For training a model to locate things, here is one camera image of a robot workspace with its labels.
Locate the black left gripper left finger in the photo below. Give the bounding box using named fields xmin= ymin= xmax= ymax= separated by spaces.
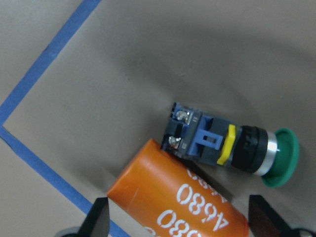
xmin=58 ymin=197 xmax=110 ymax=237

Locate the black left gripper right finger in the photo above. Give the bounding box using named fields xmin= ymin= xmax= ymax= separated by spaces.
xmin=248 ymin=195 xmax=316 ymax=237

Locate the green push button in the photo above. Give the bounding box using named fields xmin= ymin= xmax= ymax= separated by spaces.
xmin=161 ymin=102 xmax=300 ymax=188

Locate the orange cylinder with label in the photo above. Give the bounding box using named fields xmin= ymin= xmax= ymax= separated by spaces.
xmin=107 ymin=139 xmax=249 ymax=237

